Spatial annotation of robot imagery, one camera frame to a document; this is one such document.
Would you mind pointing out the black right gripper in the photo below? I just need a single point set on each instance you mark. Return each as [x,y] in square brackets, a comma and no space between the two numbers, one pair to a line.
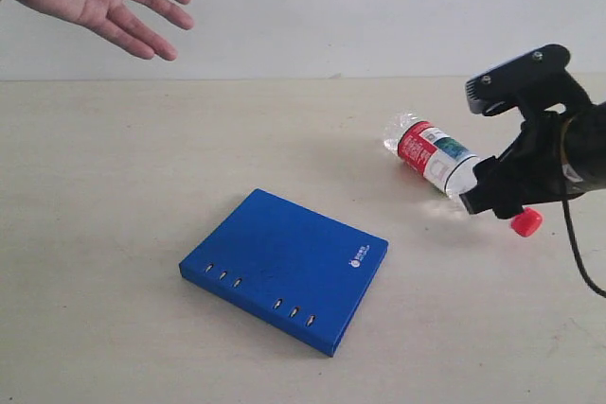
[527,172]

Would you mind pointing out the clear water bottle red cap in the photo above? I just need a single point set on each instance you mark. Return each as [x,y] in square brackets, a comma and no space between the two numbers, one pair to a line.
[439,159]

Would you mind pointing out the blue ring binder notebook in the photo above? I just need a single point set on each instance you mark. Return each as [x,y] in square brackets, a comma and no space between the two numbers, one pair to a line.
[295,269]

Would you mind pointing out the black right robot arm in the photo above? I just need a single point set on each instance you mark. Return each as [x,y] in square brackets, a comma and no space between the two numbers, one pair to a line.
[583,150]

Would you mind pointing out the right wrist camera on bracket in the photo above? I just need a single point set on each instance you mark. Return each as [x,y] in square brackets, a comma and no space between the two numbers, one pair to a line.
[532,82]

